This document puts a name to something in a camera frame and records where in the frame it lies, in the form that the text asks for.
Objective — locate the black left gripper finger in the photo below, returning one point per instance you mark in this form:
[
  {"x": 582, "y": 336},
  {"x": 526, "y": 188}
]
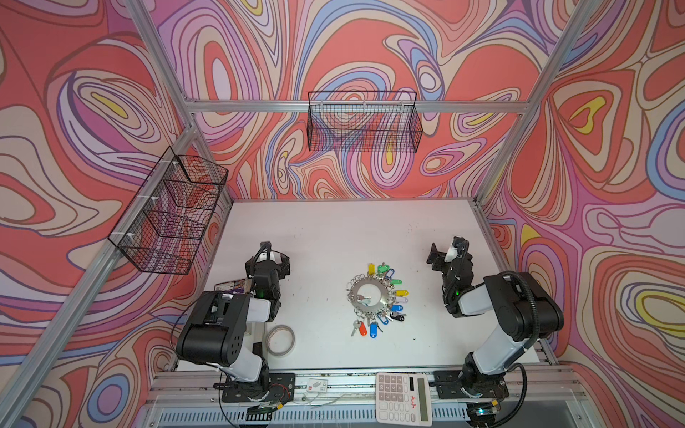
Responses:
[
  {"x": 271, "y": 254},
  {"x": 263, "y": 249}
]

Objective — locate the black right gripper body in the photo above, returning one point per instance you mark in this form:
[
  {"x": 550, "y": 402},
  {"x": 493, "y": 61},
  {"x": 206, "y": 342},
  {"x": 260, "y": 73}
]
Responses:
[{"x": 448, "y": 283}]

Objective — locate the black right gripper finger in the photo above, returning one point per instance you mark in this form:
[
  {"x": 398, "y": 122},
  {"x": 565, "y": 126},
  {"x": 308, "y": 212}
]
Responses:
[
  {"x": 459, "y": 245},
  {"x": 435, "y": 257}
]

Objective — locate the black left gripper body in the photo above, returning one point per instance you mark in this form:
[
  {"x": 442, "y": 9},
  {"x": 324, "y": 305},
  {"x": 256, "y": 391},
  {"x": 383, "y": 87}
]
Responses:
[{"x": 255, "y": 267}]

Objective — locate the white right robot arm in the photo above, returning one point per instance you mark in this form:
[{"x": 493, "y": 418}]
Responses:
[{"x": 525, "y": 312}]

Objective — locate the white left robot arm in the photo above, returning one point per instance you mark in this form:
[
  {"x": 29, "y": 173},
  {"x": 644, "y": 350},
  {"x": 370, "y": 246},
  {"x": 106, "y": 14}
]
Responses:
[{"x": 215, "y": 329}]

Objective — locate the white tape roll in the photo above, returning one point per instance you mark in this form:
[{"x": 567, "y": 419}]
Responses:
[{"x": 280, "y": 341}]

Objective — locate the white calculator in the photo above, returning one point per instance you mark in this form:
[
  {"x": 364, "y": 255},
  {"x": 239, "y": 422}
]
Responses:
[{"x": 403, "y": 399}]

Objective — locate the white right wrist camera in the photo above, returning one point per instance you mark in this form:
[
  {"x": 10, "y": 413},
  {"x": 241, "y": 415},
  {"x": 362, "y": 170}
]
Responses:
[{"x": 450, "y": 256}]

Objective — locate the black wire basket left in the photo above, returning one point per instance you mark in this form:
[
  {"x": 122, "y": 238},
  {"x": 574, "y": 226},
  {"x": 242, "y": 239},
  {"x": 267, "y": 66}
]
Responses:
[{"x": 171, "y": 214}]

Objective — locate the black wire basket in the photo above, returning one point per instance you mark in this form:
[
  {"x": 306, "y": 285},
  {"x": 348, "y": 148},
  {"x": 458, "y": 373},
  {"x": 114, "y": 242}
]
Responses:
[
  {"x": 368, "y": 121},
  {"x": 171, "y": 214}
]

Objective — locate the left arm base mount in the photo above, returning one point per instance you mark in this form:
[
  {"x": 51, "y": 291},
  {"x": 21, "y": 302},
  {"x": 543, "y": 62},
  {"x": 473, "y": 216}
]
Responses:
[{"x": 271, "y": 390}]

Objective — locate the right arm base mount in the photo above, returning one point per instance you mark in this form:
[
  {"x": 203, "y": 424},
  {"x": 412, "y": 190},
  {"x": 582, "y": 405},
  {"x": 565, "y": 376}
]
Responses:
[{"x": 491, "y": 389}]

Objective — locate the black wire basket back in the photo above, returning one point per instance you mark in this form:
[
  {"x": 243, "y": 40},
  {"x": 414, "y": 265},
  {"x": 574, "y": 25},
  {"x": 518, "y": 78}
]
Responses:
[{"x": 368, "y": 121}]

